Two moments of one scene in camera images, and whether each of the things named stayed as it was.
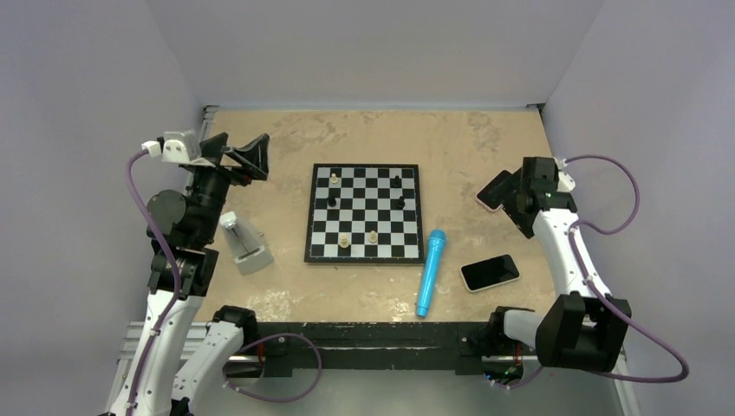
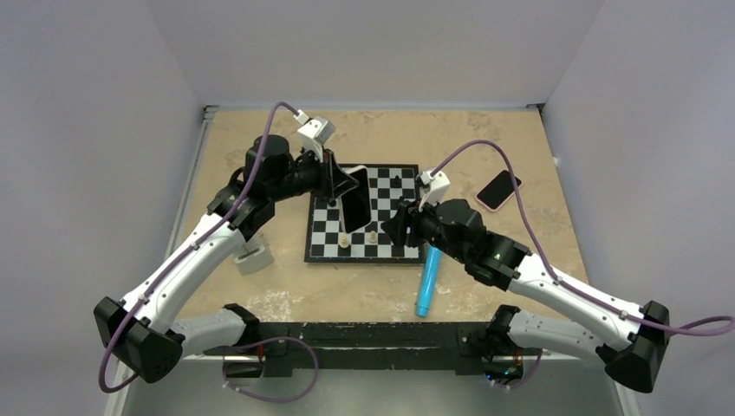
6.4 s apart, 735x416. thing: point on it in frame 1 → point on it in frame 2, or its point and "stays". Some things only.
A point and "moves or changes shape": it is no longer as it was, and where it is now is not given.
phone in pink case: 492,193 stays
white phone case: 494,283 moves or changes shape
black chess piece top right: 396,183 stays
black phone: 490,271 moves or changes shape
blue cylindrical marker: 437,239 stays
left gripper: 251,159 → 333,181
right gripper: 518,218 → 397,229
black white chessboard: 365,213 stays
